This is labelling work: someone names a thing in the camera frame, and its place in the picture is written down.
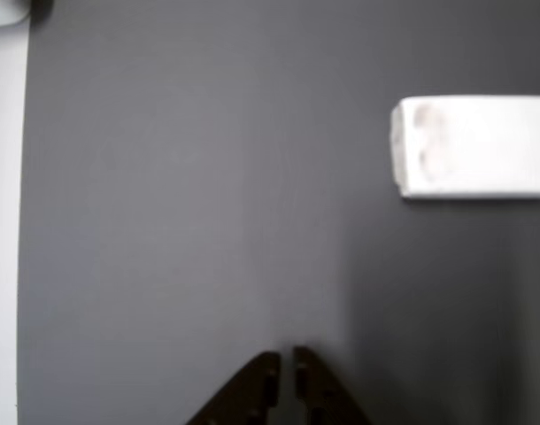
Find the white rectangular block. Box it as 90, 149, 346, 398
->
390, 95, 540, 202

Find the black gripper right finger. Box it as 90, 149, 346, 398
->
291, 345, 374, 425

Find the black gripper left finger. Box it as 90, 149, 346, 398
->
184, 351, 282, 425

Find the grey desk mat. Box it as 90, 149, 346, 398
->
13, 0, 540, 425

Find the white flat device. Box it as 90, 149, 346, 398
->
0, 0, 31, 29

